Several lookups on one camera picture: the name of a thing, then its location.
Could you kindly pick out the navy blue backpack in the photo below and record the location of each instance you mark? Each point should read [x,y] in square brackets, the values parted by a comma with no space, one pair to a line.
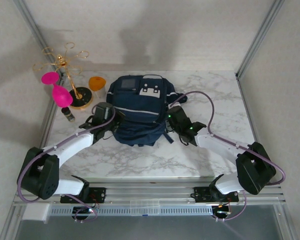
[137,105]

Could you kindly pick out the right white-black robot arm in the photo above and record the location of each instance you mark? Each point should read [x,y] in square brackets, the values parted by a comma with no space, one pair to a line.
[215,142]

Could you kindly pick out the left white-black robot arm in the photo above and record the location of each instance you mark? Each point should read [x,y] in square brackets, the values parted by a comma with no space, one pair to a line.
[72,145]

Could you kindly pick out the small dark bottle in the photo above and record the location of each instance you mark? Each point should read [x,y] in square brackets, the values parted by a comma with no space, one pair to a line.
[68,115]

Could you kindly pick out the orange lid pudding cup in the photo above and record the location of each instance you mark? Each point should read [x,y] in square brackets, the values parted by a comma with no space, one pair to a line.
[97,83]

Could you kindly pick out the pink plastic wine glass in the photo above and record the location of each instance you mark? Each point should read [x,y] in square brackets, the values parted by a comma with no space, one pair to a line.
[61,96]

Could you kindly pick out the clear plastic box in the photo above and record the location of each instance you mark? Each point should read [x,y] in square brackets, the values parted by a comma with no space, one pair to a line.
[145,206]

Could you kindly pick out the small LED circuit board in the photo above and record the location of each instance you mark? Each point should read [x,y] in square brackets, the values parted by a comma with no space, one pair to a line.
[83,211]
[222,212]

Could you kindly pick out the white foam block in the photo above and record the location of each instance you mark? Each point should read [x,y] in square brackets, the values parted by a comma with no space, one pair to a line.
[36,212]

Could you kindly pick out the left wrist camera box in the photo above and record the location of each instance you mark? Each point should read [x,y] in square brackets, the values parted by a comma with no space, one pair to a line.
[106,113]

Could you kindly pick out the aluminium mounting rail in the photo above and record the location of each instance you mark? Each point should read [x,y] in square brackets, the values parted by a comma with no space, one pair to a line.
[152,192]

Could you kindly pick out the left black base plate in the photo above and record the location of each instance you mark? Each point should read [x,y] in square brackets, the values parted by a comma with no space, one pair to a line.
[100,193]

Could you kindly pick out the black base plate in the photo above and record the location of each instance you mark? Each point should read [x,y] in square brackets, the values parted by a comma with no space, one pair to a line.
[202,195]
[100,193]

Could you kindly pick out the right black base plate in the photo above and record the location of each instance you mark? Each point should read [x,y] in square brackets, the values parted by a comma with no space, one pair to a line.
[202,195]

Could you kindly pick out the aluminium frame post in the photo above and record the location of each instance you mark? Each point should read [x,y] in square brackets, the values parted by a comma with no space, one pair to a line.
[265,25]
[33,25]

